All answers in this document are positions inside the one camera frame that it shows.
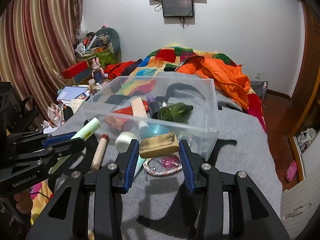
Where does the light green tube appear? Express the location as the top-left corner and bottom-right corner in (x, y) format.
(49, 118), (101, 174)

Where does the red tea packet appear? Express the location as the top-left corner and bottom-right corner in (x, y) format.
(104, 100), (149, 131)

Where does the mint green bottle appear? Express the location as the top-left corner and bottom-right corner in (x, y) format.
(134, 155), (145, 177)

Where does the beige foundation tube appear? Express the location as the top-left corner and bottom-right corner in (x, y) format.
(130, 97), (150, 139)

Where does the braided pink white hairband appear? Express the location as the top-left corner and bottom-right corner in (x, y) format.
(143, 154), (182, 177)

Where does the teal tape roll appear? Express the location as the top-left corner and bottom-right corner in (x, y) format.
(144, 124), (170, 138)

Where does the purple black spray bottle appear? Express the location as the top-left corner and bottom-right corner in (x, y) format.
(146, 94), (160, 119)

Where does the green glass spray bottle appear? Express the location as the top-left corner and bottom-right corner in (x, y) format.
(158, 102), (194, 123)

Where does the beige stick red cap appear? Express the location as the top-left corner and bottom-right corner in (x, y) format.
(91, 134), (109, 171)

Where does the left hand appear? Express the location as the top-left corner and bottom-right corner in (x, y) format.
(14, 190), (33, 214)

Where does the blue notebook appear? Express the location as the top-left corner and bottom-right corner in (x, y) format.
(57, 86), (87, 101)

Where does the pink slipper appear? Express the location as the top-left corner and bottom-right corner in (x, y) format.
(285, 160), (298, 183)

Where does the white cabinet door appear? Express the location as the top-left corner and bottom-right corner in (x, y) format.
(280, 137), (319, 239)

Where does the red long box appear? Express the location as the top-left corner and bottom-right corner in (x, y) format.
(61, 61), (88, 79)

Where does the pink bunny toy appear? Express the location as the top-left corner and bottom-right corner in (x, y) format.
(92, 57), (108, 85)

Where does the clear plastic storage box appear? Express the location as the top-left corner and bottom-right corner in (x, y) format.
(81, 75), (219, 160)

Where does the red clothing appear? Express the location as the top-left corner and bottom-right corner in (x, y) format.
(104, 61), (134, 80)

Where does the green cardboard box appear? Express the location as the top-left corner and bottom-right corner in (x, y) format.
(76, 49), (119, 69)

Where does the grey green neck pillow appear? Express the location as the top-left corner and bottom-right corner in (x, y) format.
(95, 27), (120, 55)

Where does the striped red gold curtain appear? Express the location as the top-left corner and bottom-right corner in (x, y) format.
(1, 0), (82, 119)

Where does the orange down jacket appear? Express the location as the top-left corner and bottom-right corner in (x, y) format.
(176, 56), (251, 110)

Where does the wooden shelf unit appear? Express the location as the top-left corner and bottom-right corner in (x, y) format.
(288, 1), (319, 182)

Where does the small black monitor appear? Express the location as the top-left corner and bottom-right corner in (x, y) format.
(162, 0), (194, 18)

